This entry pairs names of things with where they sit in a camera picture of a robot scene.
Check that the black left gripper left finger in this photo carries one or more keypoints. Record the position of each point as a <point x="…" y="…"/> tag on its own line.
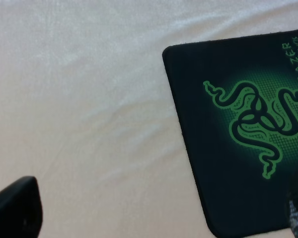
<point x="21" y="212"/>

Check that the black green snake mouse pad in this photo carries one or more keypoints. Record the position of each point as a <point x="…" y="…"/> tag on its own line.
<point x="237" y="104"/>

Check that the cream tablecloth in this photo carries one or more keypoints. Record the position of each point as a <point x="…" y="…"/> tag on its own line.
<point x="86" y="108"/>

